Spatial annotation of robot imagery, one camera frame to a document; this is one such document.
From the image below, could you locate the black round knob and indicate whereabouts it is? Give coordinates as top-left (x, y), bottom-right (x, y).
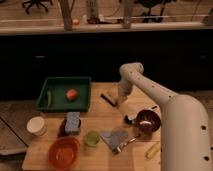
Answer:
top-left (124, 115), bottom-right (135, 125)

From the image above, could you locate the yellow corn cob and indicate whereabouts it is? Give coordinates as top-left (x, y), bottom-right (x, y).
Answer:
top-left (145, 142), bottom-right (160, 159)

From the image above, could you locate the white cup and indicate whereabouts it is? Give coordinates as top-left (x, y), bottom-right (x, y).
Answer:
top-left (27, 116), bottom-right (47, 136)

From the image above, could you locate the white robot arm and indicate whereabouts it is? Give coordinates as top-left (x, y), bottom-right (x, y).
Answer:
top-left (118, 62), bottom-right (213, 171)

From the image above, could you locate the green plastic tray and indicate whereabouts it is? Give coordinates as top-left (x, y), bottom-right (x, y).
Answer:
top-left (37, 77), bottom-right (91, 112)

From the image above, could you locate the dark red bowl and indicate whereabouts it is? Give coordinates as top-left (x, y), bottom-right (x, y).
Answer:
top-left (135, 109), bottom-right (161, 134)

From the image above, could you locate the green pepper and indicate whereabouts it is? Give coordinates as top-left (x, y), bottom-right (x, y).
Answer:
top-left (47, 90), bottom-right (52, 108)

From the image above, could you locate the black office chair right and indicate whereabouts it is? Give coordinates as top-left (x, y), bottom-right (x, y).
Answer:
top-left (135, 0), bottom-right (176, 23)

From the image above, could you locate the blue sponge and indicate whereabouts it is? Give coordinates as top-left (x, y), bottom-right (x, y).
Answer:
top-left (65, 112), bottom-right (80, 134)

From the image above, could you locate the black office chair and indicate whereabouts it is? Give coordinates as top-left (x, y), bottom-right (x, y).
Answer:
top-left (135, 0), bottom-right (176, 23)
top-left (22, 0), bottom-right (53, 14)

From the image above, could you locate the orange ball on shelf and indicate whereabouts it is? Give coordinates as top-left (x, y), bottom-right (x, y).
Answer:
top-left (72, 19), bottom-right (80, 26)

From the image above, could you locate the green plastic cup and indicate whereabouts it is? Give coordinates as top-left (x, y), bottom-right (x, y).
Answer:
top-left (84, 131), bottom-right (100, 147)

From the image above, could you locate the blue grey cloth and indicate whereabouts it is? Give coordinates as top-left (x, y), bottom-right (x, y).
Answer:
top-left (100, 130), bottom-right (128, 150)

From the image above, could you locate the orange plastic bowl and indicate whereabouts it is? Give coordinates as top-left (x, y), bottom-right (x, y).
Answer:
top-left (47, 137), bottom-right (80, 171)

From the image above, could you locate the orange tomato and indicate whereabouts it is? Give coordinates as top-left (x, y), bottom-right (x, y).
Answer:
top-left (66, 89), bottom-right (78, 101)

